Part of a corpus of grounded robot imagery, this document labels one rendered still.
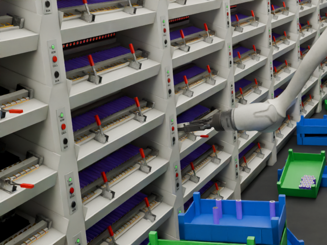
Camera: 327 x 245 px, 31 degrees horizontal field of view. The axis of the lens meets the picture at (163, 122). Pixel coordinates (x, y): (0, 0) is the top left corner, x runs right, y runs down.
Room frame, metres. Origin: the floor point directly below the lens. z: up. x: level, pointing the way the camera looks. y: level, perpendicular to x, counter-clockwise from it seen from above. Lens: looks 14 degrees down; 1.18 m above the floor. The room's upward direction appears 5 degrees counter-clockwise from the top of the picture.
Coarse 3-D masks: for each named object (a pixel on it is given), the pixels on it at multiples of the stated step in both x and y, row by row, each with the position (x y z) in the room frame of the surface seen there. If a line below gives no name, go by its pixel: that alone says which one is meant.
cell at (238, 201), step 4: (236, 200) 1.77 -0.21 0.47; (240, 200) 1.77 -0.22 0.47; (236, 204) 1.76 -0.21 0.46; (240, 204) 1.76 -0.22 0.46; (236, 208) 1.77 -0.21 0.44; (240, 208) 1.76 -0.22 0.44; (236, 212) 1.77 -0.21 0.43; (240, 212) 1.76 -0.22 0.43; (236, 216) 1.77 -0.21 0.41; (240, 216) 1.76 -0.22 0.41
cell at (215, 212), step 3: (213, 207) 1.72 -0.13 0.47; (216, 207) 1.72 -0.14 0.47; (213, 210) 1.72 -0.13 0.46; (216, 210) 1.71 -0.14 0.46; (213, 213) 1.72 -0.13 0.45; (216, 213) 1.71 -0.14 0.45; (213, 216) 1.72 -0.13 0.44; (216, 216) 1.71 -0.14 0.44; (213, 219) 1.72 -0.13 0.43; (216, 219) 1.71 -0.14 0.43; (216, 222) 1.71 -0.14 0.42
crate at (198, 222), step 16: (192, 208) 1.80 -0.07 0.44; (208, 208) 1.83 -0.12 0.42; (224, 208) 1.81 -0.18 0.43; (256, 208) 1.78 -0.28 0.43; (192, 224) 1.64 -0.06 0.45; (208, 224) 1.63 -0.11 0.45; (224, 224) 1.73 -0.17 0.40; (240, 224) 1.72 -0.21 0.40; (256, 224) 1.71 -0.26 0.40; (272, 224) 1.57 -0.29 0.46; (208, 240) 1.63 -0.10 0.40; (224, 240) 1.61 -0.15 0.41; (240, 240) 1.60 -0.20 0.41; (256, 240) 1.58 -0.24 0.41; (272, 240) 1.57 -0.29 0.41
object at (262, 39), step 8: (256, 0) 3.48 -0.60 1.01; (264, 0) 3.46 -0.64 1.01; (248, 8) 3.50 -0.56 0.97; (256, 8) 3.48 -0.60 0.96; (264, 8) 3.46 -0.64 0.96; (264, 32) 3.46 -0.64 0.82; (248, 40) 3.51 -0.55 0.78; (256, 40) 3.48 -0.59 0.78; (264, 40) 3.46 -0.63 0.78; (256, 72) 3.49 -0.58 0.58; (264, 72) 3.46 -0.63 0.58; (272, 72) 3.53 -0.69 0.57; (272, 80) 3.52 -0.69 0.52; (272, 88) 3.52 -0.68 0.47; (264, 136) 3.47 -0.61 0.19; (272, 152) 3.47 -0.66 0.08; (272, 160) 3.46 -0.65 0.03
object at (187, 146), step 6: (204, 102) 2.89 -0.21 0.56; (210, 102) 2.87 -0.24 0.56; (216, 102) 2.86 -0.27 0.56; (210, 108) 2.87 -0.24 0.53; (216, 108) 2.84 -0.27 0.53; (222, 108) 2.84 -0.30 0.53; (228, 108) 2.83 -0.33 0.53; (204, 114) 2.79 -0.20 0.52; (198, 132) 2.55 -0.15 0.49; (204, 132) 2.57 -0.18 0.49; (210, 132) 2.60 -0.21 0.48; (216, 132) 2.69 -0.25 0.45; (198, 138) 2.49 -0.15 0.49; (204, 138) 2.55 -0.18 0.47; (180, 144) 2.29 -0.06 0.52; (186, 144) 2.39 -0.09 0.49; (192, 144) 2.41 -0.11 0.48; (198, 144) 2.49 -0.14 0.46; (180, 150) 2.29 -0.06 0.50; (186, 150) 2.36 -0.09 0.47; (192, 150) 2.44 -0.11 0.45; (180, 156) 2.31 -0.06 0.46
